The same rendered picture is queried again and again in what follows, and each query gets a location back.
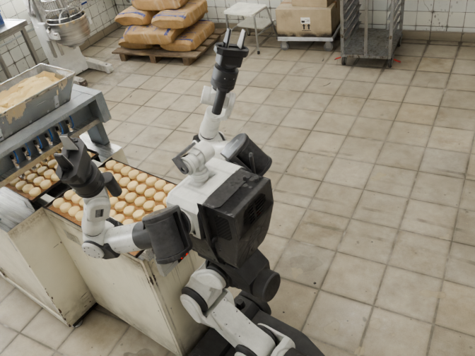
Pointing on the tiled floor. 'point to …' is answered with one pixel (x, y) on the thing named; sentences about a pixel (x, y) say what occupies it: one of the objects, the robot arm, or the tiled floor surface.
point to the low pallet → (155, 54)
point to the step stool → (251, 18)
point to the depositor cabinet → (46, 253)
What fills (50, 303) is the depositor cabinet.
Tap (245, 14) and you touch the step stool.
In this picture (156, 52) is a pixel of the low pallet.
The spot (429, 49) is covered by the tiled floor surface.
